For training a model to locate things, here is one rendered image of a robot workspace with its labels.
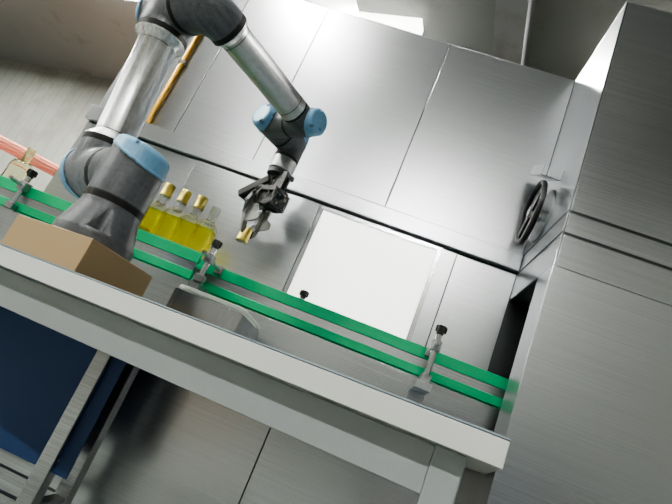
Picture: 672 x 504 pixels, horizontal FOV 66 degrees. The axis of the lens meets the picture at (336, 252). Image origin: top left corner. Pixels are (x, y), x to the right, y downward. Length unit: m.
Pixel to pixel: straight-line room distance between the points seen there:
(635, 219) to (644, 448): 0.55
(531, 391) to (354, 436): 0.67
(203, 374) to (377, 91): 1.43
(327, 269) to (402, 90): 0.75
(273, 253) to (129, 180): 0.75
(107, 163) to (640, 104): 1.37
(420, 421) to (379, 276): 1.03
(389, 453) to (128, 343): 0.44
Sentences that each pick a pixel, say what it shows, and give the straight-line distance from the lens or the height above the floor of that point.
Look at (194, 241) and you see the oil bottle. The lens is 1.59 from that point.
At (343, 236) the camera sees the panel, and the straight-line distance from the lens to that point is 1.69.
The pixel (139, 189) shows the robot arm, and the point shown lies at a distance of 1.05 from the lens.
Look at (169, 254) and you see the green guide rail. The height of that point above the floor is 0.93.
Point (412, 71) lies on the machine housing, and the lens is 2.06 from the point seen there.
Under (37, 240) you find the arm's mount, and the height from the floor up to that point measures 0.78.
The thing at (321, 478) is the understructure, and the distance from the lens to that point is 1.62.
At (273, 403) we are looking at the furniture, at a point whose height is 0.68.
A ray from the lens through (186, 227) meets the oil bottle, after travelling 1.62.
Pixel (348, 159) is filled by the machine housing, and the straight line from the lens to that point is 1.84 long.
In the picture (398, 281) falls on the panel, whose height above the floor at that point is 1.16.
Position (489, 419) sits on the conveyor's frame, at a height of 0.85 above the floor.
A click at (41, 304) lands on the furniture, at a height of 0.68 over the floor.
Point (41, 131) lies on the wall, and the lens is 8.16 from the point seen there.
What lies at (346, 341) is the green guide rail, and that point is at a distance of 1.43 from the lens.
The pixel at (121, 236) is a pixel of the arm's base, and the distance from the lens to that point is 1.02.
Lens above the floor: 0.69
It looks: 17 degrees up
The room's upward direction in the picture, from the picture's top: 23 degrees clockwise
